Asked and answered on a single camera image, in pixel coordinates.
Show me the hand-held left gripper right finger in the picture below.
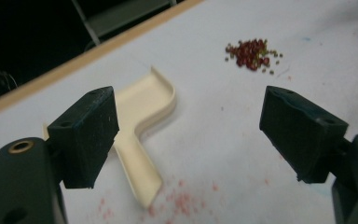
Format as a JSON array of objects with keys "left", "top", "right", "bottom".
[{"left": 258, "top": 85, "right": 350, "bottom": 185}]

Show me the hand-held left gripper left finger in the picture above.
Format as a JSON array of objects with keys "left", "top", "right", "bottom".
[{"left": 47, "top": 86, "right": 120, "bottom": 189}]

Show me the cream plastic dustpan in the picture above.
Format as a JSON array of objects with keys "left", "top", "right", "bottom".
[{"left": 41, "top": 65, "right": 177, "bottom": 209}]

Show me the pile of red beans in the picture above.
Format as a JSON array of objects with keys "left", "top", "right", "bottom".
[{"left": 224, "top": 37, "right": 284, "bottom": 76}]

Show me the white table cover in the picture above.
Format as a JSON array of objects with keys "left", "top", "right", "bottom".
[{"left": 0, "top": 0, "right": 358, "bottom": 224}]

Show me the white desk frame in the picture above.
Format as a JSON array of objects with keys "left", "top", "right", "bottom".
[{"left": 71, "top": 0, "right": 178, "bottom": 46}]

